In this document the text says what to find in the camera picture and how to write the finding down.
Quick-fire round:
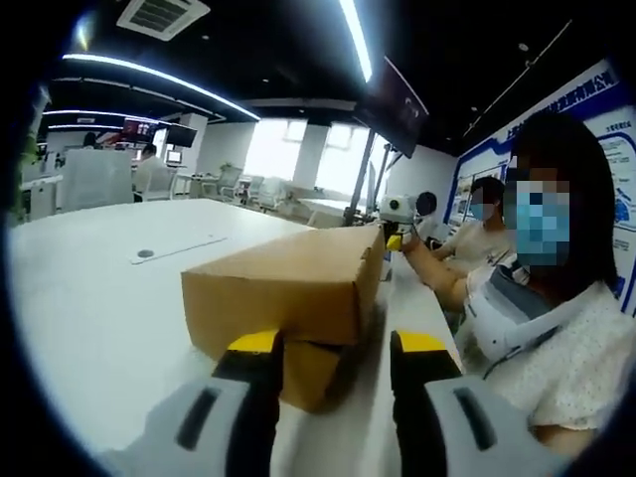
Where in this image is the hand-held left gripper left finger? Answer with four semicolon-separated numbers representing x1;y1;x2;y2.
98;329;285;477

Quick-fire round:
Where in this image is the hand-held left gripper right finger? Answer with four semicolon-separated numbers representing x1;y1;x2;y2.
389;330;568;477

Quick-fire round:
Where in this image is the brown cardboard shoe box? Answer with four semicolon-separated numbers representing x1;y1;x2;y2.
180;225;390;414

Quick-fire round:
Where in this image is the hanging dark monitor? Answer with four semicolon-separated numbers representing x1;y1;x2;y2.
366;56;431;159

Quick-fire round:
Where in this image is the white grey wearable device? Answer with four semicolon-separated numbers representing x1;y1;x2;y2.
465;269;593;365

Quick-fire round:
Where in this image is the long ceiling light strip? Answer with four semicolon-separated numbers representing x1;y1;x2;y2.
339;0;375;84
61;53;262;121

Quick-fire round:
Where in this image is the person's head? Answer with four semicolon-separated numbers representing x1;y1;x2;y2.
505;110;621;305

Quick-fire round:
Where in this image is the operator in white shirt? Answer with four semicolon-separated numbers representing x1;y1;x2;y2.
445;58;636;320

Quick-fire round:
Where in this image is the dark desk monitor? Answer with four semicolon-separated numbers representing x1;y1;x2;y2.
165;123;198;148

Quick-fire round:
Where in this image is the red screen monitor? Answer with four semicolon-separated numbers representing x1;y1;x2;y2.
122;117;161;146

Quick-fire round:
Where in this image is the ceiling air conditioner unit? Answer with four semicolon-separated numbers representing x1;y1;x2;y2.
115;0;211;42

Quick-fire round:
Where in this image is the green leafy plant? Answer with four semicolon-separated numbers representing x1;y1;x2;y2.
13;132;42;221

